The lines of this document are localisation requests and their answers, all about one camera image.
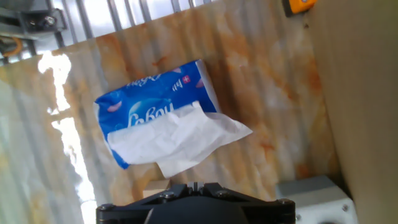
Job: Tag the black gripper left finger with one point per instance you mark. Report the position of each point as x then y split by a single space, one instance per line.
124 213

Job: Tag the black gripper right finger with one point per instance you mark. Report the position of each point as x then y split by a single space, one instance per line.
270 213

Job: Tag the grey box green button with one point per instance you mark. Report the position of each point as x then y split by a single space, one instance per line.
311 199

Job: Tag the aluminium frame rail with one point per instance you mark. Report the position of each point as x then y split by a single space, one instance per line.
9 31

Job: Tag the orange box red mushroom button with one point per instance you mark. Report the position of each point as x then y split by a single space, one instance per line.
298 6

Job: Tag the marble pattern mat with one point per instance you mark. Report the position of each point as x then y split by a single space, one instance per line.
264 93

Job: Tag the white tissue sheet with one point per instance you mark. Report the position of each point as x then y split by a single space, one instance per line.
174 140

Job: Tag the metal frame bracket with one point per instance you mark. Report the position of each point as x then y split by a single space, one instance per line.
46 21

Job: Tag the brown cardboard divider board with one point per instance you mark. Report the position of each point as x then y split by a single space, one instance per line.
367 109

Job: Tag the blue tissue pack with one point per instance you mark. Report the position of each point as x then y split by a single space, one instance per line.
149 93

